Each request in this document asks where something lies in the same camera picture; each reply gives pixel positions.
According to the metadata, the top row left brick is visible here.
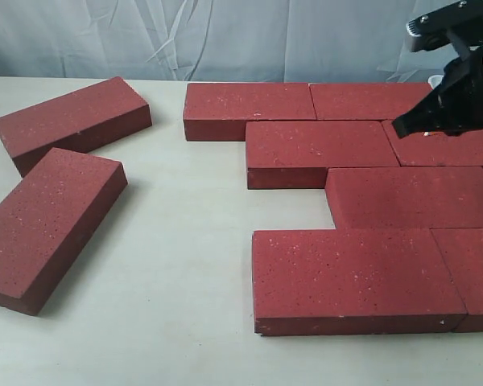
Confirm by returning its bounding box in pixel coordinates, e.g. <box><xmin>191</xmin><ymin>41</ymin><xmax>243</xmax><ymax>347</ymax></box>
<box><xmin>183</xmin><ymin>82</ymin><xmax>316</xmax><ymax>142</ymax></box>

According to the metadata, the white plastic tray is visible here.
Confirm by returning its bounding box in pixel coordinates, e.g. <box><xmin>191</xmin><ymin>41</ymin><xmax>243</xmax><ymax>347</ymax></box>
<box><xmin>427</xmin><ymin>75</ymin><xmax>444</xmax><ymax>89</ymax></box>

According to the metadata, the white backdrop curtain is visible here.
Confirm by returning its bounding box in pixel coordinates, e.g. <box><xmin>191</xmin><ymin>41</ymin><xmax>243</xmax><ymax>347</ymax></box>
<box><xmin>0</xmin><ymin>0</ymin><xmax>455</xmax><ymax>83</ymax></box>

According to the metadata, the red brick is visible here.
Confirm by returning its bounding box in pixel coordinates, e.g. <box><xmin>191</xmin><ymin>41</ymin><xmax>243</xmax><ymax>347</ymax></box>
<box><xmin>0</xmin><ymin>76</ymin><xmax>152</xmax><ymax>176</ymax></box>
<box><xmin>0</xmin><ymin>148</ymin><xmax>128</xmax><ymax>315</ymax></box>

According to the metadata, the bottom row right brick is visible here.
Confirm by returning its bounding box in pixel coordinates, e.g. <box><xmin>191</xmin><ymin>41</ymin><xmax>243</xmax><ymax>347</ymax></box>
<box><xmin>431</xmin><ymin>228</ymin><xmax>483</xmax><ymax>333</ymax></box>

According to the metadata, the bottom row left brick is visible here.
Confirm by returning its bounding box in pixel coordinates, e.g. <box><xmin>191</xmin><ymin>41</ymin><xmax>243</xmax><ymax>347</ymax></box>
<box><xmin>252</xmin><ymin>228</ymin><xmax>468</xmax><ymax>336</ymax></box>

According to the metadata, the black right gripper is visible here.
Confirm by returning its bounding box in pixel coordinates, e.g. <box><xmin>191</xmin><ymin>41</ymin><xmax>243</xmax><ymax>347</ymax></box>
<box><xmin>392</xmin><ymin>45</ymin><xmax>483</xmax><ymax>138</ymax></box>

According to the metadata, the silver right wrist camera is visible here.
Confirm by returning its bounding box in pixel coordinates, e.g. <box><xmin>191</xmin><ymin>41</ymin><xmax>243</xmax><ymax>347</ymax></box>
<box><xmin>406</xmin><ymin>1</ymin><xmax>483</xmax><ymax>52</ymax></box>

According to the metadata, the third row brick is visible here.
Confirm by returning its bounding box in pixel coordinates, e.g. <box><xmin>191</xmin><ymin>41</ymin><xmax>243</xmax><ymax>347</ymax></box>
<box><xmin>325</xmin><ymin>166</ymin><xmax>483</xmax><ymax>228</ymax></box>

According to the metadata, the second row brick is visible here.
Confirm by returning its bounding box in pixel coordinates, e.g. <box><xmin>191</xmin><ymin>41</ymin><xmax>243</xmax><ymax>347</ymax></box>
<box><xmin>382</xmin><ymin>121</ymin><xmax>483</xmax><ymax>168</ymax></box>
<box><xmin>246</xmin><ymin>121</ymin><xmax>399</xmax><ymax>190</ymax></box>

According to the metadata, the top row right brick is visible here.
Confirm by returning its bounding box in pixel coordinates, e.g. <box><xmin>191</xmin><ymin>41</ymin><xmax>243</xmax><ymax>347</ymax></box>
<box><xmin>310</xmin><ymin>83</ymin><xmax>431</xmax><ymax>121</ymax></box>

